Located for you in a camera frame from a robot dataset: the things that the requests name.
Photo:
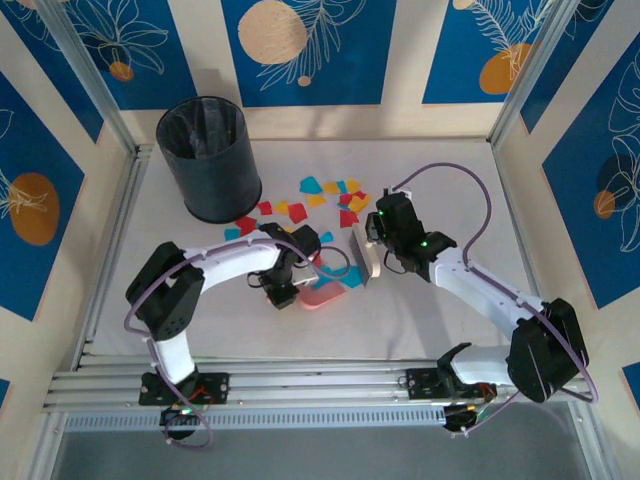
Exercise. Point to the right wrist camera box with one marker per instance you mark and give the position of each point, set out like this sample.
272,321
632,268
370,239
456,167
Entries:
402,193

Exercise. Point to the white hand brush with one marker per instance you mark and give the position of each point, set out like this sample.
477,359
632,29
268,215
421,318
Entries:
369,260

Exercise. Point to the pink plastic dustpan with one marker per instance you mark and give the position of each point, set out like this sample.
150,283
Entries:
320,299

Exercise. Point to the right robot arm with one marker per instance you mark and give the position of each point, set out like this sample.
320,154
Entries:
480,285

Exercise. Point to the blue paper scrap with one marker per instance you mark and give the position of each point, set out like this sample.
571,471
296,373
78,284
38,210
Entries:
327,236
331,272
232,233
311,185
352,277
342,186

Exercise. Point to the aluminium rail beam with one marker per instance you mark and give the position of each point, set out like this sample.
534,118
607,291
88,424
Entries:
320,387

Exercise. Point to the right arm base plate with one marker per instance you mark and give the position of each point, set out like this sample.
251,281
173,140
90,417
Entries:
420,385

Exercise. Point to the aluminium frame leg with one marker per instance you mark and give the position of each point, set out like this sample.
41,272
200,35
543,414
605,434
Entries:
47,447
595,445

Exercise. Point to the yellow paper scrap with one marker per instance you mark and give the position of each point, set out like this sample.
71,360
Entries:
316,201
361,202
281,207
331,188
353,185

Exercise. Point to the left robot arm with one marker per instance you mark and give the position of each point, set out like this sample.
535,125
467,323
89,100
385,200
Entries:
225,260

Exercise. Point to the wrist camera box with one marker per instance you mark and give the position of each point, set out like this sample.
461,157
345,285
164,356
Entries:
402,193
306,279

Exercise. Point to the black controller board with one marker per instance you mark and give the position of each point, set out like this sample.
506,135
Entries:
175,417
457,417

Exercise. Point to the plastic bin liner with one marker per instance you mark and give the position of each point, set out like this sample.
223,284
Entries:
205,127

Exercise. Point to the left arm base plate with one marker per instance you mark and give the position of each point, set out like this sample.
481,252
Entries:
215,387

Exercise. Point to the black trash bin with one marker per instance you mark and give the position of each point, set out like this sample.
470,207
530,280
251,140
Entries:
210,175

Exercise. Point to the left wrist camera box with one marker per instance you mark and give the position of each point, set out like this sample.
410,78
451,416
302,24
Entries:
306,279

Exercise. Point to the aluminium frame post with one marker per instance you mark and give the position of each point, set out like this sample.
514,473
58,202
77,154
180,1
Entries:
530,70
95,85

